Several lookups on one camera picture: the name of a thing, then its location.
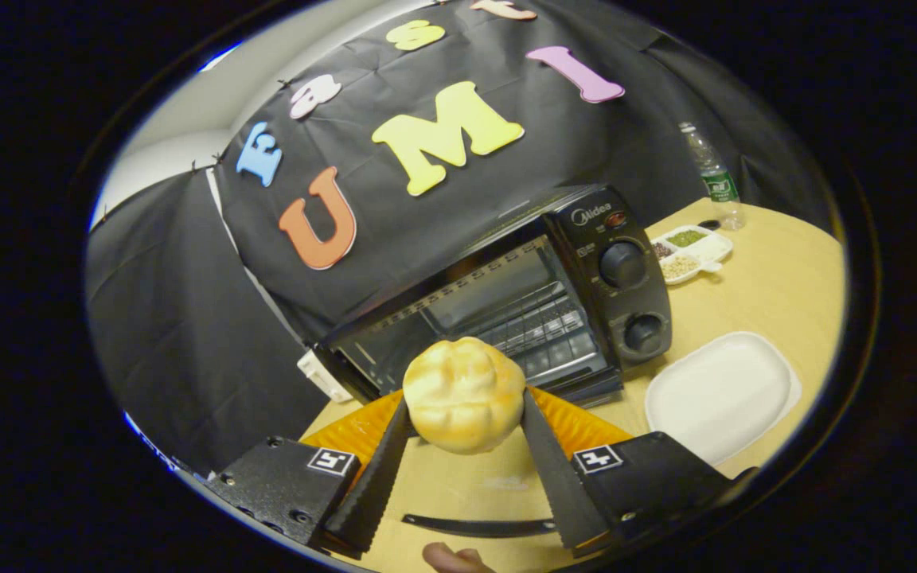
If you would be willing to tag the golden bread bun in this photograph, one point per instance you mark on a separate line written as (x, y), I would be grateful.
(462, 394)

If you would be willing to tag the clear plastic water bottle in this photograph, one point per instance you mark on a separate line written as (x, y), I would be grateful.
(717, 187)

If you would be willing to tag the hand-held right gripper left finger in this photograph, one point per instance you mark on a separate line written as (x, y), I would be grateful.
(371, 485)

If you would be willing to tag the white square plate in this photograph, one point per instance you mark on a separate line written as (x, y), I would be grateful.
(721, 394)

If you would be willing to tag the white toaster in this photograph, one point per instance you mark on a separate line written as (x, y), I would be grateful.
(323, 376)

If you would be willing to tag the white divided snack dish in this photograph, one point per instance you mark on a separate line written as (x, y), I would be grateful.
(705, 248)

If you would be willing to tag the black electric oven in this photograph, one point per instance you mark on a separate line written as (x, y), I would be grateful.
(626, 263)

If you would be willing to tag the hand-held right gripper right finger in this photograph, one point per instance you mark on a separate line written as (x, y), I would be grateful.
(562, 477)

